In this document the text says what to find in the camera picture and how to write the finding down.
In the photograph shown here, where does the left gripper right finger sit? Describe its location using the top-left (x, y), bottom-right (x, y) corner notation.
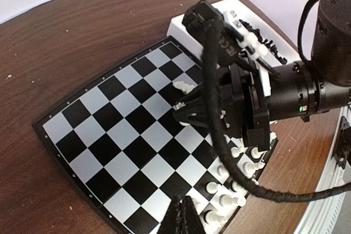
top-left (182, 196), bottom-right (205, 234)

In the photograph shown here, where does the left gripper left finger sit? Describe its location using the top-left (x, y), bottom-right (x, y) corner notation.
top-left (158, 196), bottom-right (182, 234)

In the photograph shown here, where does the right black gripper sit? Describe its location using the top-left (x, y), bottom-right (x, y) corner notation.
top-left (220, 0), bottom-right (350, 150)

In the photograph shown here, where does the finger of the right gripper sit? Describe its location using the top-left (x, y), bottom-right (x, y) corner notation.
top-left (172, 85), bottom-right (228, 130)

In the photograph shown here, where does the white bishop chess piece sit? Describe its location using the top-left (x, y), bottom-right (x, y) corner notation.
top-left (204, 210), bottom-right (228, 225)

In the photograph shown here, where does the white queen chess piece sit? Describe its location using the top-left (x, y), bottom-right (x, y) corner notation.
top-left (219, 195), bottom-right (246, 207)

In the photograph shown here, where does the black grey chess board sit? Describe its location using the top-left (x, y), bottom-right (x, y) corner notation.
top-left (32, 36), bottom-right (279, 234)

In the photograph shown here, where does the black chess pieces upper pile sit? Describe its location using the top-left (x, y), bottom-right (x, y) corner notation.
top-left (239, 19), bottom-right (287, 65)

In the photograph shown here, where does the white divided plastic tray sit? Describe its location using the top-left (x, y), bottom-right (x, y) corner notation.
top-left (167, 0), bottom-right (299, 64)

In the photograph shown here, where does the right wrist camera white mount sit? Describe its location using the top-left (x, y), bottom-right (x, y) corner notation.
top-left (181, 0), bottom-right (272, 98)

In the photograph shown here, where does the right black cable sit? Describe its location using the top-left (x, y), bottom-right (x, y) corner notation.
top-left (201, 0), bottom-right (351, 204)

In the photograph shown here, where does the aluminium front rail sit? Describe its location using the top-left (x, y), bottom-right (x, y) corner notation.
top-left (295, 105), bottom-right (351, 234)

